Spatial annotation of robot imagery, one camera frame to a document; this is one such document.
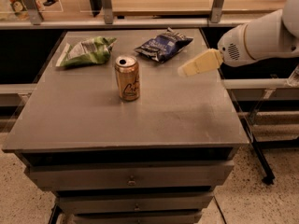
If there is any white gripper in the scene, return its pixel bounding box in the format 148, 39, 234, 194
178, 24, 249, 77

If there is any blue chip bag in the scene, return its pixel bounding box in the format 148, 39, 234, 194
135, 28, 193, 63

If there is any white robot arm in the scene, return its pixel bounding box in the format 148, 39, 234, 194
178, 0, 299, 77

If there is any green chip bag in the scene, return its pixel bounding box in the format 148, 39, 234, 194
55, 36, 117, 68

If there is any gold soda can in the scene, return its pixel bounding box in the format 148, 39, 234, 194
115, 55, 140, 101

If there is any grey drawer cabinet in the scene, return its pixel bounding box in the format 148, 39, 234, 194
4, 29, 248, 224

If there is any black metal leg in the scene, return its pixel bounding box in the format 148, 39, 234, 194
240, 118, 275, 185

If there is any small black object on shelf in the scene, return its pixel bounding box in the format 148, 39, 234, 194
43, 0, 58, 7

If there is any wooden shelf with metal posts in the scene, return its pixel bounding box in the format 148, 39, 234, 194
0, 0, 286, 30

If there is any colourful package on shelf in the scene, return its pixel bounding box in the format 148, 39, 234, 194
0, 0, 44, 24

